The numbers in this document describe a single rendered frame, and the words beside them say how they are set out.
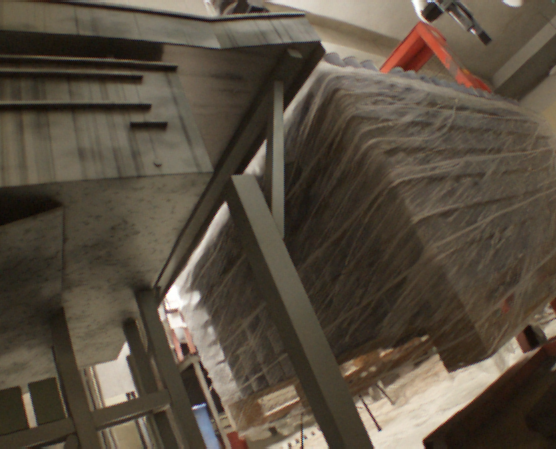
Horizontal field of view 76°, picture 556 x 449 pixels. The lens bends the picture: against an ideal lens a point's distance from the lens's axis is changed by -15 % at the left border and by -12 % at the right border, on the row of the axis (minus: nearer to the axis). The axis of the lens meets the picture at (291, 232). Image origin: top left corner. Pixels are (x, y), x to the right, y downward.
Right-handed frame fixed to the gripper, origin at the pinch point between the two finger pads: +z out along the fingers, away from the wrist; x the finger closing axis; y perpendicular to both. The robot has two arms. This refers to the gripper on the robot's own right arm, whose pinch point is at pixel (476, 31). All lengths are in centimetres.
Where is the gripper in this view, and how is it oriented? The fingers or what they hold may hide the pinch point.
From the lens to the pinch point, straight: 126.0
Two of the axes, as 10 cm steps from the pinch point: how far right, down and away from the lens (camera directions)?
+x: 7.4, -0.7, 6.7
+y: 5.5, -5.1, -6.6
